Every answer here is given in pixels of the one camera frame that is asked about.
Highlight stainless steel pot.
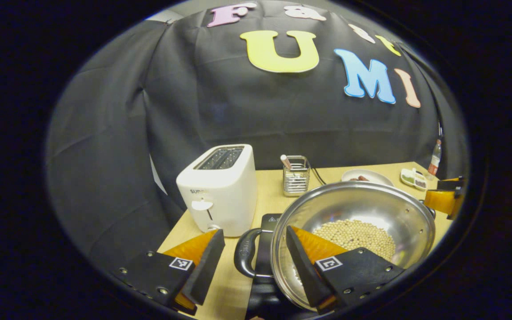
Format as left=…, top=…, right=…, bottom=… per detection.
left=234, top=181, right=437, bottom=312

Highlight black power cable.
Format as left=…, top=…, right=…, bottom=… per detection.
left=310, top=167, right=328, bottom=186

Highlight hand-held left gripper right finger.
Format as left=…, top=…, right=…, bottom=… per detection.
left=285, top=225, right=405, bottom=314

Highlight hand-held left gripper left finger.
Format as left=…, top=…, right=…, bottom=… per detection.
left=113, top=229, right=226, bottom=316

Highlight white round plate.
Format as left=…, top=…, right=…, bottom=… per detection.
left=341, top=169, right=394, bottom=187

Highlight white toaster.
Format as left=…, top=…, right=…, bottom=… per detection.
left=176, top=144, right=258, bottom=237

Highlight white divided dish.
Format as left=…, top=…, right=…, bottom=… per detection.
left=400, top=168, right=429, bottom=192

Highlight clear plastic water bottle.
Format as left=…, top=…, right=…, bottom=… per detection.
left=427, top=139, right=442, bottom=176

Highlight pile of soybeans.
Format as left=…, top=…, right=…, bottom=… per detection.
left=312, top=219, right=396, bottom=263

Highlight black backdrop cloth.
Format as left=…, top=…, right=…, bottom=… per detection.
left=45, top=0, right=470, bottom=276

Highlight steel wire holder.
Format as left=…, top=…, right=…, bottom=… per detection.
left=282, top=155, right=311, bottom=197

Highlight black induction cooktop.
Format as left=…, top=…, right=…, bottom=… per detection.
left=244, top=213, right=319, bottom=320

